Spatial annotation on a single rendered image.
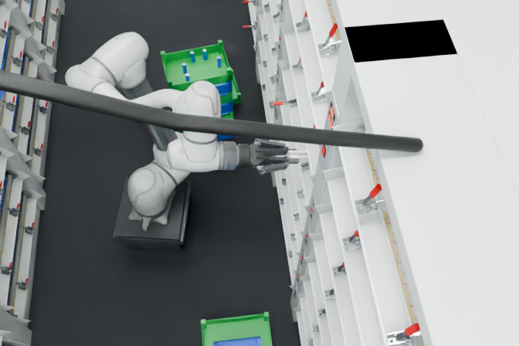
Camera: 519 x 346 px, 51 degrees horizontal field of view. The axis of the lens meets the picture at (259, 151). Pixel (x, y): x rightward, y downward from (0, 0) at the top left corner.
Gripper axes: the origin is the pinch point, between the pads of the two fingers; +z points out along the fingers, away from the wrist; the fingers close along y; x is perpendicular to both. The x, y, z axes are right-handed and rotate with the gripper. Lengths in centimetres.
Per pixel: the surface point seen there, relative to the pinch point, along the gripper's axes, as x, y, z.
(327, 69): 47.9, 5.8, -6.5
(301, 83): 11.5, -21.1, 1.5
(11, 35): -63, -108, -108
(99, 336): -116, 21, -65
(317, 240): -8.0, 25.8, 4.0
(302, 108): 10.7, -11.2, 0.3
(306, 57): 29.6, -15.2, -2.8
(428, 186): 73, 53, -6
